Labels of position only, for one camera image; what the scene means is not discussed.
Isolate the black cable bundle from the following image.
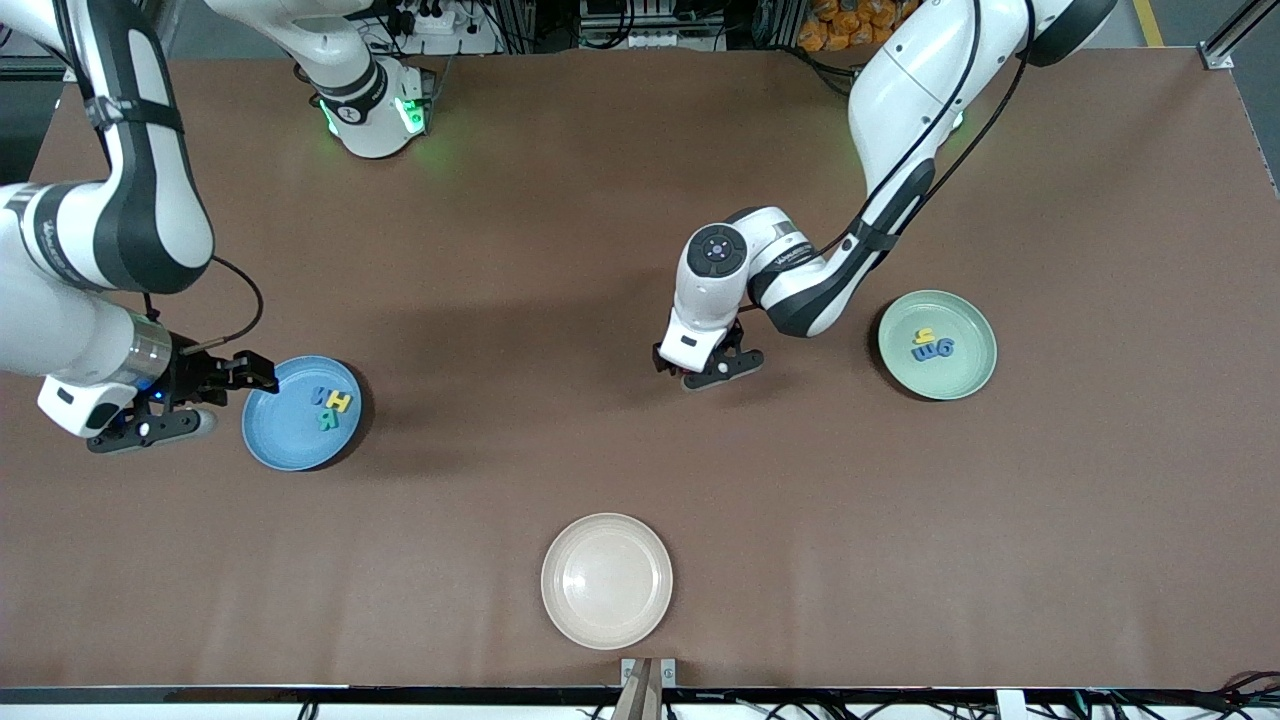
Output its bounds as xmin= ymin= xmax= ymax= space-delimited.
xmin=1080 ymin=668 xmax=1280 ymax=720

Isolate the aluminium frame corner post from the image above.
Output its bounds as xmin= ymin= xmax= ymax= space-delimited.
xmin=1200 ymin=0 xmax=1280 ymax=71

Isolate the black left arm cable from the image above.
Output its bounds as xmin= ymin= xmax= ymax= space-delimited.
xmin=740 ymin=0 xmax=1036 ymax=316

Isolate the blue plate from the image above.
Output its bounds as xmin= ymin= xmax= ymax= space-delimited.
xmin=241 ymin=355 xmax=363 ymax=472

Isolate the beige plate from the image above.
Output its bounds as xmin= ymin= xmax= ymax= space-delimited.
xmin=540 ymin=512 xmax=674 ymax=651

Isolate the beige mounting post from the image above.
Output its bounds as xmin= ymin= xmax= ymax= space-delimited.
xmin=611 ymin=660 xmax=664 ymax=720

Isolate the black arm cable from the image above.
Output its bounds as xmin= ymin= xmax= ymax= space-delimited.
xmin=740 ymin=0 xmax=1036 ymax=316
xmin=55 ymin=0 xmax=265 ymax=353

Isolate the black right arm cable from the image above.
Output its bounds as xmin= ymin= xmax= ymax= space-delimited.
xmin=55 ymin=0 xmax=265 ymax=353

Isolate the large white power strip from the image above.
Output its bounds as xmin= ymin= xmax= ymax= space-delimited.
xmin=360 ymin=5 xmax=501 ymax=56

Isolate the green plate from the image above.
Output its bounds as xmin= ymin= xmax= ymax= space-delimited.
xmin=877 ymin=289 xmax=999 ymax=401

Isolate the orange snack bag pile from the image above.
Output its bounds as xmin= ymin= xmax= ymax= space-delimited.
xmin=797 ymin=0 xmax=916 ymax=53

